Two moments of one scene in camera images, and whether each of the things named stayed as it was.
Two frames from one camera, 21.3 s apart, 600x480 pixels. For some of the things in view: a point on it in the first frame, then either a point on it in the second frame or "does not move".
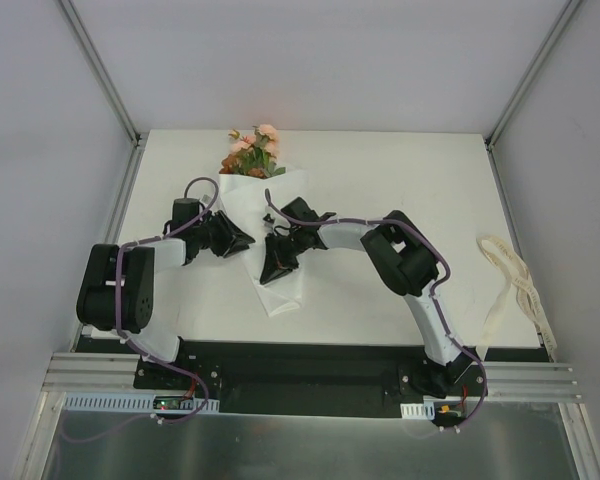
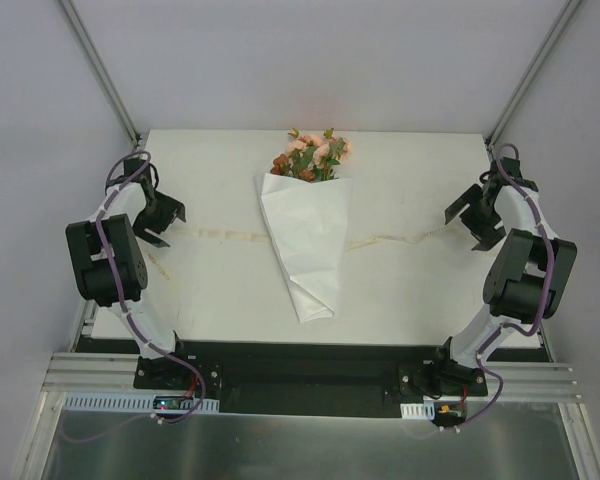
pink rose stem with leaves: x=254 y=155 -> x=317 y=154
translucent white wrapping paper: x=257 y=204 -> x=307 y=225
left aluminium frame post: x=91 y=54 does not move
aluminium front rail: x=505 y=380 does not move
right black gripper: x=285 y=245 -> x=480 y=218
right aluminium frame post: x=562 y=18 does not move
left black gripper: x=219 y=233 -> x=157 y=216
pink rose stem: x=265 y=138 -> x=299 y=152
